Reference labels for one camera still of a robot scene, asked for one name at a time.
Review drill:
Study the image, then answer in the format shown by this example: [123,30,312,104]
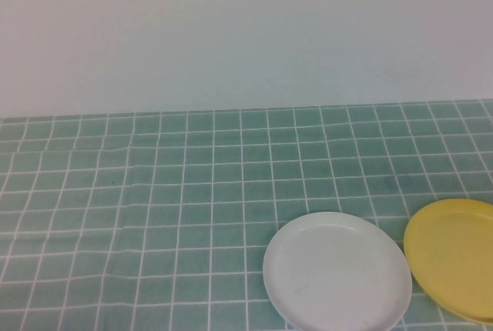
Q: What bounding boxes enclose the white round plate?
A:
[262,211,413,331]

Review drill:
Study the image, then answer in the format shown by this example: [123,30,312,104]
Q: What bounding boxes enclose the yellow round plate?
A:
[403,199,493,326]

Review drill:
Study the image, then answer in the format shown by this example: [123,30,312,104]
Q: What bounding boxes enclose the green checked tablecloth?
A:
[0,99,493,331]

